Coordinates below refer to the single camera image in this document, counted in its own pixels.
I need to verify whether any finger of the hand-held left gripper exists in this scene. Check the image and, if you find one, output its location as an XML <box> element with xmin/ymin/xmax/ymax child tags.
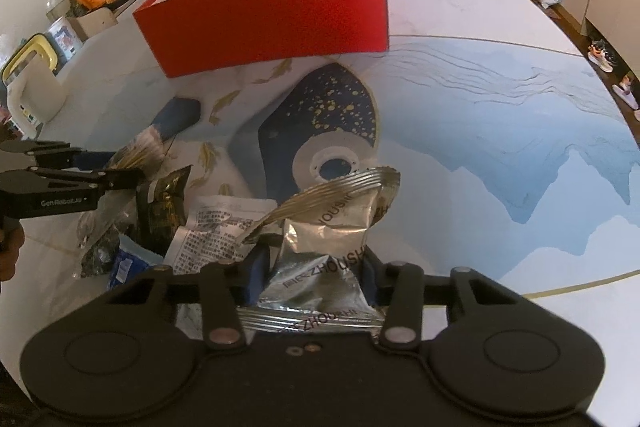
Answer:
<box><xmin>0</xmin><ymin>166</ymin><xmax>147</xmax><ymax>194</ymax></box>
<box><xmin>0</xmin><ymin>140</ymin><xmax>118</xmax><ymax>169</ymax></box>

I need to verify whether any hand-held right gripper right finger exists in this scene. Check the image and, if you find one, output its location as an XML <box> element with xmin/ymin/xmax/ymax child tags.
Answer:
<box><xmin>361</xmin><ymin>249</ymin><xmax>523</xmax><ymax>354</ymax></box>

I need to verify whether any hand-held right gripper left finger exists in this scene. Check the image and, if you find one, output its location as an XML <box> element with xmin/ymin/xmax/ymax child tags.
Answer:
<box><xmin>105</xmin><ymin>246</ymin><xmax>273</xmax><ymax>351</ymax></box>

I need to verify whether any bag of cotton swabs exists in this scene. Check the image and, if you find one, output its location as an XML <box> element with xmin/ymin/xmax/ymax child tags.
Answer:
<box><xmin>102</xmin><ymin>125</ymin><xmax>167</xmax><ymax>188</ymax></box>

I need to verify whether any gold dark snack packet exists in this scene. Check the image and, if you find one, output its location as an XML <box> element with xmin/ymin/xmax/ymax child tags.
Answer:
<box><xmin>136</xmin><ymin>165</ymin><xmax>194</xmax><ymax>256</ymax></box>

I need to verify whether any silver snack packet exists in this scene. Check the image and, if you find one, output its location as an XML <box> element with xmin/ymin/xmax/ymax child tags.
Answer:
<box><xmin>239</xmin><ymin>166</ymin><xmax>402</xmax><ymax>334</ymax></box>

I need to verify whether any white printed plastic packet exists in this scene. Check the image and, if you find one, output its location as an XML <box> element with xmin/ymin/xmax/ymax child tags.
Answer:
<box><xmin>165</xmin><ymin>194</ymin><xmax>279</xmax><ymax>279</ymax></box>

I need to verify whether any red cardboard box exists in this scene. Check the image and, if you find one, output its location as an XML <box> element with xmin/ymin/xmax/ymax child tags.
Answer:
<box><xmin>132</xmin><ymin>0</ymin><xmax>390</xmax><ymax>79</ymax></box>

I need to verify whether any marble printed desktop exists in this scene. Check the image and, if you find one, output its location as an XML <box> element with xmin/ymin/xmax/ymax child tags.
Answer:
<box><xmin>0</xmin><ymin>0</ymin><xmax>640</xmax><ymax>423</ymax></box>

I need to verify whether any person's left hand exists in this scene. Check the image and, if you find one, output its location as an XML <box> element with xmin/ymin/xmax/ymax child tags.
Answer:
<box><xmin>0</xmin><ymin>227</ymin><xmax>25</xmax><ymax>282</ymax></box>

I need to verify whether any white chair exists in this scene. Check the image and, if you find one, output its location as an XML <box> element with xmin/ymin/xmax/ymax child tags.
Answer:
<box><xmin>2</xmin><ymin>33</ymin><xmax>69</xmax><ymax>126</ymax></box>

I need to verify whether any clear bag of dark pieces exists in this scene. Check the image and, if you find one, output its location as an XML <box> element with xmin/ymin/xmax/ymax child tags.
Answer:
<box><xmin>77</xmin><ymin>207</ymin><xmax>123</xmax><ymax>280</ymax></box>

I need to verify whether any blue plastic packet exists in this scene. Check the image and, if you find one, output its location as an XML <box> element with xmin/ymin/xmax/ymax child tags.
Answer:
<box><xmin>107</xmin><ymin>232</ymin><xmax>168</xmax><ymax>295</ymax></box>

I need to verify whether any printed snack packet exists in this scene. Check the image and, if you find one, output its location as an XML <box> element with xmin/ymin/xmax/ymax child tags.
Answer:
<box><xmin>47</xmin><ymin>17</ymin><xmax>84</xmax><ymax>58</ymax></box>

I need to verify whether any white round turntable base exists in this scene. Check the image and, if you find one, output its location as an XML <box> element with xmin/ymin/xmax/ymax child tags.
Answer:
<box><xmin>292</xmin><ymin>132</ymin><xmax>372</xmax><ymax>186</ymax></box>

